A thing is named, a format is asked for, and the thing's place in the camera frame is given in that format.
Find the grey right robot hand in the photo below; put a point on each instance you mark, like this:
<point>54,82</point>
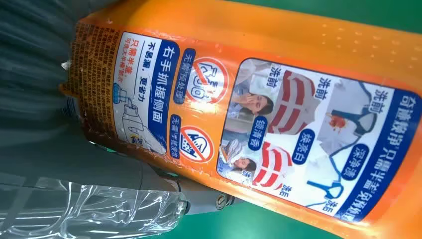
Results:
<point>82,171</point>

